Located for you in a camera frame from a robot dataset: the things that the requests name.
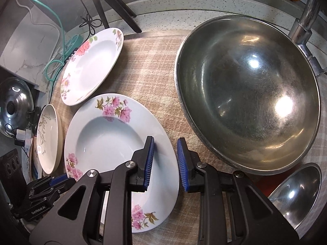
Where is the pink floral plate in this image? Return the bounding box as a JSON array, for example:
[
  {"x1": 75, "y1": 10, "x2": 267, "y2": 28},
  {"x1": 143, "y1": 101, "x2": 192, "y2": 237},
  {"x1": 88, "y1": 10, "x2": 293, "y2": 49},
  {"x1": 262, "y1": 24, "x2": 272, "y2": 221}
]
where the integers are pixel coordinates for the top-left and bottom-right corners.
[
  {"x1": 60, "y1": 28, "x2": 124, "y2": 106},
  {"x1": 64, "y1": 94, "x2": 180, "y2": 233}
]

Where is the white plate grey leaf pattern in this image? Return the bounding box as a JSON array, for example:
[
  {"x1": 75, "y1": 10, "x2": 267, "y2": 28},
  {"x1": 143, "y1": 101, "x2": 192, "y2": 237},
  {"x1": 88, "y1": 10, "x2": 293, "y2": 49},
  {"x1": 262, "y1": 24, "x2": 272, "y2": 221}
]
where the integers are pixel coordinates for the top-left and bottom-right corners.
[{"x1": 36, "y1": 104, "x2": 64, "y2": 175}]

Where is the small steel bowl red outside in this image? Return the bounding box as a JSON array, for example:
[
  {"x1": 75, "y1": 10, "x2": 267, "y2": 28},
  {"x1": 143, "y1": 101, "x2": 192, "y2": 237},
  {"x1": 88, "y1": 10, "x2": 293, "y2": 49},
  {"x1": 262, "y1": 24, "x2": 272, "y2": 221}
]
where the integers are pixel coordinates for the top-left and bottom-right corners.
[{"x1": 268, "y1": 163, "x2": 322, "y2": 229}]

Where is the chrome kitchen faucet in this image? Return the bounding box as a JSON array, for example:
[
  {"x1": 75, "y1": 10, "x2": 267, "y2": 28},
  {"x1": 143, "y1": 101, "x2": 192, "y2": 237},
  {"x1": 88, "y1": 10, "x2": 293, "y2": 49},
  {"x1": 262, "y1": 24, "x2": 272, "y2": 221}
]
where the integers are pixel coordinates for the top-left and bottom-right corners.
[{"x1": 288, "y1": 0, "x2": 326, "y2": 77}]

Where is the steel pot lid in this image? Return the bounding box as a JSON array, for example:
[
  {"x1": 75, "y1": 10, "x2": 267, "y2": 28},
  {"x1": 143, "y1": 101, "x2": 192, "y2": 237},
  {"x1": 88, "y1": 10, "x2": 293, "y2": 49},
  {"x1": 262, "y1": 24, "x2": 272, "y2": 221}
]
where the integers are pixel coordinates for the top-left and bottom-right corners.
[{"x1": 1, "y1": 77, "x2": 34, "y2": 138}]

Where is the large steel wok basin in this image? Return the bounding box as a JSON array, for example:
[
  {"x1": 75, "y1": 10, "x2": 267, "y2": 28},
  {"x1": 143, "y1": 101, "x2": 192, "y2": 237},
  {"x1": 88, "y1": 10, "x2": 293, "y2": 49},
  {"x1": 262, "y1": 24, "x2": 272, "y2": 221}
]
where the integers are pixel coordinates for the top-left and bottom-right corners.
[{"x1": 175, "y1": 15, "x2": 321, "y2": 175}]

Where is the beige checked cloth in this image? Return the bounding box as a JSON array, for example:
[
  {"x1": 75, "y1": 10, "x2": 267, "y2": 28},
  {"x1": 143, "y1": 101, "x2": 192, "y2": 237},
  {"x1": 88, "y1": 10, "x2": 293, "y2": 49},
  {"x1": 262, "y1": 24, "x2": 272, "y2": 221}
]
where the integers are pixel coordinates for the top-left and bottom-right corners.
[{"x1": 51, "y1": 32, "x2": 326, "y2": 244}]

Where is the teal round power strip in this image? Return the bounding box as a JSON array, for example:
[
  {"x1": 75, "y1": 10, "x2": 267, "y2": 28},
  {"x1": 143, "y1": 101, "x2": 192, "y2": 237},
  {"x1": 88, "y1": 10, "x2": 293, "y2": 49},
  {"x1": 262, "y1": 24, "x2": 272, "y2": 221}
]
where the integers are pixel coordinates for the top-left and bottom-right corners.
[{"x1": 63, "y1": 34, "x2": 84, "y2": 62}]

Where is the black cable with remote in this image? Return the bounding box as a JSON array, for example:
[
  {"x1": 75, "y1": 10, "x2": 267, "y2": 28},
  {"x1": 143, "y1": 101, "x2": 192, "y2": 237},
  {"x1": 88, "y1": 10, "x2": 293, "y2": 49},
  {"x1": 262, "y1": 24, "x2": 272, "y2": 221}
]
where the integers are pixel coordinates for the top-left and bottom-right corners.
[{"x1": 69, "y1": 0, "x2": 103, "y2": 35}]

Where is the teal cable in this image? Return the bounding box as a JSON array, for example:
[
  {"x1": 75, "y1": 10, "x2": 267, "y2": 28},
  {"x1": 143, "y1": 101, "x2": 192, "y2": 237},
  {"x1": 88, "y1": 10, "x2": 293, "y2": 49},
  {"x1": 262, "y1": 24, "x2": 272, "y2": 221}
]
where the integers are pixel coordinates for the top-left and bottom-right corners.
[{"x1": 17, "y1": 0, "x2": 68, "y2": 82}]

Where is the white power cable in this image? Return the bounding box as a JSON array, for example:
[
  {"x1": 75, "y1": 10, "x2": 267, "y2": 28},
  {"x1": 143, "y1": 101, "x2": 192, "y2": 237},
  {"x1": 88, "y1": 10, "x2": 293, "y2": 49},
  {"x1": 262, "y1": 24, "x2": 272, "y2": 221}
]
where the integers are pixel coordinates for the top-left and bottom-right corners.
[{"x1": 12, "y1": 0, "x2": 64, "y2": 57}]

